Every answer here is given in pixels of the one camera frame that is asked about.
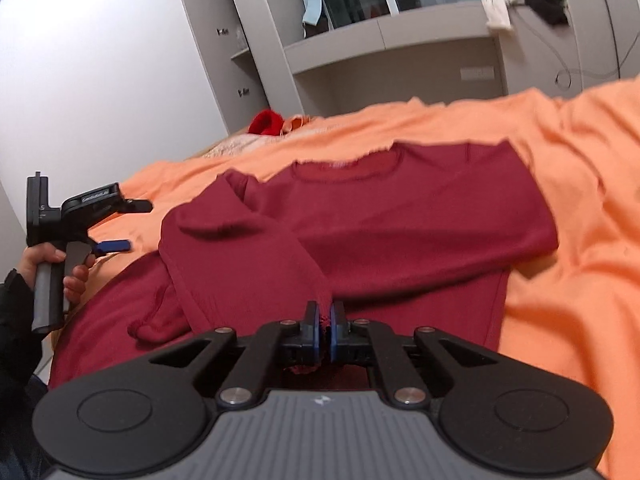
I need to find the person's left forearm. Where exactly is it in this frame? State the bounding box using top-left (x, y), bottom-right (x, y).
top-left (0, 269), bottom-right (49, 392)

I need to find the thin cable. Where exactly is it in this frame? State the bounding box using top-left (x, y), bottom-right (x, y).
top-left (509, 2), bottom-right (573, 88)

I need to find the dark red sweater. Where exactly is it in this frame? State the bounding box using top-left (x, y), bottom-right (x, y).
top-left (47, 140), bottom-right (560, 392)

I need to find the person's left hand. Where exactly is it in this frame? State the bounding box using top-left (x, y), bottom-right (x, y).
top-left (19, 242), bottom-right (97, 313)

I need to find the grey cabinet door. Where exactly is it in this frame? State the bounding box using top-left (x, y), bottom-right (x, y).
top-left (174, 0), bottom-right (262, 134)

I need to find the grey cabinet unit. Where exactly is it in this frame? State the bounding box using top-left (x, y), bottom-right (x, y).
top-left (174, 0), bottom-right (640, 136)

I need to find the white cloth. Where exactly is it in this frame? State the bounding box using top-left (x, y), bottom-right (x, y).
top-left (481, 0), bottom-right (551, 36)

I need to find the cream lace cloth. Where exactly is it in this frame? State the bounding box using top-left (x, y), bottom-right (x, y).
top-left (202, 132), bottom-right (281, 161)

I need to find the bright red cloth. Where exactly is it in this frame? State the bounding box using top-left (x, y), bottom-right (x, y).
top-left (248, 108), bottom-right (285, 137)

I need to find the orange blanket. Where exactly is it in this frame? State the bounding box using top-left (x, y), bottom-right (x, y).
top-left (50, 77), bottom-right (640, 480)

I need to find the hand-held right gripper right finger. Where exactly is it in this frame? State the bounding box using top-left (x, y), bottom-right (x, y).
top-left (327, 300), bottom-right (498, 407)

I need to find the black cloth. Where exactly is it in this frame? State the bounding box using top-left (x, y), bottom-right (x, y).
top-left (510, 0), bottom-right (570, 26)

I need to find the person's leg in jeans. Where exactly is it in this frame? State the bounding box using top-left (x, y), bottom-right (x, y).
top-left (0, 372), bottom-right (51, 480)

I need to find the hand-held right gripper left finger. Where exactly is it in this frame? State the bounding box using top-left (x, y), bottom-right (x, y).
top-left (149, 301), bottom-right (323, 408)

